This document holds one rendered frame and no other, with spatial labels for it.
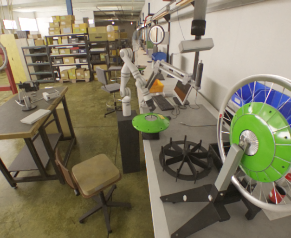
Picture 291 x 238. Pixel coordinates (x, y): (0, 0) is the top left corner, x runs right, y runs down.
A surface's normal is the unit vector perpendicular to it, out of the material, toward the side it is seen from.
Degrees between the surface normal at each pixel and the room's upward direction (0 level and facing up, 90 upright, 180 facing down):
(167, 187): 0
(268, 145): 83
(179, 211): 0
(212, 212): 18
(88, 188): 0
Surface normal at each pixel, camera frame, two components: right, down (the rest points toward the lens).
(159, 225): 0.00, -0.87
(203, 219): -0.31, -0.80
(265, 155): -0.94, 0.15
